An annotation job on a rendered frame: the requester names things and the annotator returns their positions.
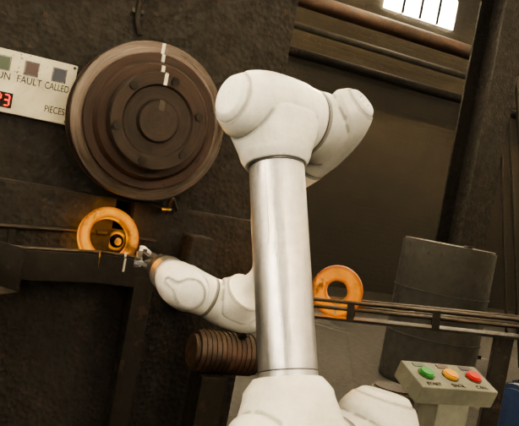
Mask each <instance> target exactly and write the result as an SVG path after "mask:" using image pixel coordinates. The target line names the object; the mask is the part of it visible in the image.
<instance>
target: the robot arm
mask: <svg viewBox="0 0 519 426"><path fill-rule="evenodd" d="M373 113H374V110H373V107H372V106H371V104H370V102H369V101H368V99H367V98H366V97H365V96H364V95H363V94H362V93H361V92H360V91H358V90H353V89H350V88H346V89H339V90H337V91H335V92H334V93H333V94H330V93H327V92H324V91H320V90H316V89H315V88H313V87H312V86H310V85H308V84H306V83H304V82H303V81H300V80H298V79H294V78H292V77H289V76H286V75H284V74H279V73H276V72H272V71H267V70H248V71H245V72H244V73H240V74H234V75H233V76H231V77H229V78H228V79H227V80H226V81H225V82H224V83H223V85H222V86H221V88H220V90H219V92H218V94H217V97H216V119H217V121H218V123H219V124H220V125H221V127H222V129H223V130H224V132H225V133H226V134H228V135H230V136H231V139H232V142H233V144H234V146H235V148H236V151H237V153H238V156H239V159H240V161H241V163H242V165H243V167H244V168H245V170H246V171H247V172H249V184H250V204H251V235H252V252H253V267H252V269H251V271H250V272H249V273H248V274H247V275H243V274H236V275H233V276H230V277H226V278H223V279H222V280H221V279H218V278H216V277H214V276H211V275H209V274H207V273H206V272H204V271H202V270H201V269H199V268H197V267H195V266H194V265H189V264H187V263H185V262H183V261H180V260H179V259H177V258H175V257H173V256H168V255H165V254H159V255H157V254H156V253H152V252H151V251H150V250H149V249H148V248H146V246H142V245H140V246H139V251H137V253H136V257H135V259H134V267H141V266H142V265H143V267H144V268H145V269H146V270H147V271H148V274H149V276H150V280H151V282H152V284H153V285H154V286H155V287H156V289H157V291H158V292H159V294H160V296H161V297H162V298H163V299H164V301H165V302H167V303H168V304H169V305H171V306H172V307H173V308H175V309H177V310H180V311H183V312H189V313H191V314H196V315H198V316H200V317H202V318H204V319H206V320H207V321H209V322H211V323H212V324H214V325H217V326H220V327H222V328H224V329H227V330H231V331H235V332H238V333H254V332H256V342H257V362H258V379H254V380H252V381H251V383H250V384H249V386H248V387H247V388H246V390H245V391H244V393H243V399H242V402H241V406H240V408H239V411H238V416H237V417H236V418H234V419H233V420H232V421H231V422H230V424H229V425H228V426H419V423H418V416H417V414H416V411H415V409H414V408H412V404H411V402H410V401H409V400H408V399H407V398H406V397H404V396H400V395H397V394H396V393H393V392H390V391H387V390H382V389H380V388H376V387H373V386H368V385H362V386H360V387H358V388H357V389H353V390H351V391H349V392H348V393H347V394H346V395H345V396H344V397H343V398H342V399H341V400H340V401H339V403H338V402H337V400H336V396H335V392H334V390H333V388H332V387H331V385H330V384H329V383H328V382H327V381H326V380H325V379H324V378H323V377H322V376H319V373H318V360H317V347H316V335H315V322H314V297H313V284H312V271H311V259H310V246H309V221H308V208H307V195H306V188H307V187H308V186H310V185H311V184H313V183H315V182H317V181H319V180H320V179H321V178H322V177H323V176H324V175H326V174H327V173H328V172H330V171H331V170H333V169H334V168H336V167H337V166H338V165H339V164H340V163H341V162H343V161H344V160H345V159H346V158H347V157H348V156H349V155H350V154H351V153H352V151H353V150H354V149H355V148H356V147H357V146H358V144H359V143H360V142H361V140H362V139H363V137H364V135H365V134H366V133H367V131H368V129H369V126H370V124H371V122H372V120H373Z"/></svg>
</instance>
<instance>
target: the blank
mask: <svg viewBox="0 0 519 426"><path fill-rule="evenodd" d="M333 281H341V282H343V283H344V284H345V285H346V287H347V296H346V297H345V298H344V299H343V300H349V301H358V302H361V300H362V297H363V284H362V282H361V280H360V278H359V277H358V275H357V274H356V273H355V272H354V271H353V270H351V269H350V268H348V267H346V266H343V265H332V266H329V267H326V268H324V269H323V270H322V271H321V272H319V273H318V275H317V276H316V277H315V278H314V281H313V297H316V298H330V297H329V296H328V294H327V287H328V285H329V284H330V283H331V282H333ZM314 303H315V304H324V305H332V306H341V307H347V304H342V303H326V302H317V301H314ZM319 310H320V311H321V312H323V313H324V314H327V315H329V316H332V317H342V316H346V315H347V311H342V310H334V309H319Z"/></svg>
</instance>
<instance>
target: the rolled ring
mask: <svg viewBox="0 0 519 426"><path fill-rule="evenodd" d="M102 219H110V220H113V221H116V222H117V223H118V224H119V225H120V226H121V227H122V228H123V230H124V231H125V235H126V243H125V246H124V248H123V250H122V251H121V252H120V254H132V255H134V253H135V251H136V249H137V248H138V244H139V233H138V229H137V227H136V225H135V223H134V221H133V219H132V218H131V217H130V216H129V215H128V214H127V213H125V212H124V211H122V210H119V209H118V208H114V207H101V208H98V209H95V210H93V211H92V212H91V213H89V214H88V215H87V216H86V217H85V218H84V219H83V220H82V222H81V223H80V224H79V228H78V231H77V243H78V246H79V249H91V250H95V249H94V247H93V246H92V244H91V241H90V230H91V228H92V227H93V225H94V224H95V223H96V222H97V221H99V220H102Z"/></svg>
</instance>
